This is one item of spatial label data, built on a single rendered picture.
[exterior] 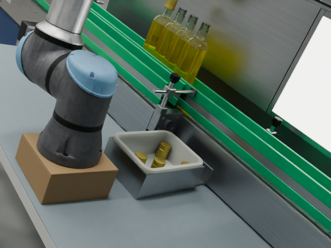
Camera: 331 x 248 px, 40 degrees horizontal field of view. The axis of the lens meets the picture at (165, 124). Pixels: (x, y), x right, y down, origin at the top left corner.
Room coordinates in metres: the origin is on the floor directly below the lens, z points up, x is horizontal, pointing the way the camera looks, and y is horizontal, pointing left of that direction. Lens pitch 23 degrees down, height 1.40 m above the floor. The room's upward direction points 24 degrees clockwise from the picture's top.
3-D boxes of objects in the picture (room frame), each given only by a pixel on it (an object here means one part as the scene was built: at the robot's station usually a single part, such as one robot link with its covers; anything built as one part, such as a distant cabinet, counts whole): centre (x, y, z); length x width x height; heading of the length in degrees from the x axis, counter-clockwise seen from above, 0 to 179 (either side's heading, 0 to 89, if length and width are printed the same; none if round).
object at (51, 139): (0.94, 0.19, 0.88); 0.15 x 0.15 x 0.10
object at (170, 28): (1.50, 0.10, 0.99); 0.06 x 0.06 x 0.21; 51
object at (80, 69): (0.94, 0.20, 0.99); 0.13 x 0.12 x 0.14; 60
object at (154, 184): (1.14, -0.03, 0.79); 0.27 x 0.17 x 0.08; 140
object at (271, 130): (1.27, -0.30, 0.94); 0.07 x 0.04 x 0.13; 140
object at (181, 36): (1.46, 0.05, 0.99); 0.06 x 0.06 x 0.21; 50
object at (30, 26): (1.67, 0.60, 0.79); 0.08 x 0.08 x 0.08; 50
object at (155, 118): (1.28, 0.00, 0.85); 0.09 x 0.04 x 0.07; 140
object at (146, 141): (1.12, -0.01, 0.80); 0.22 x 0.17 x 0.09; 140
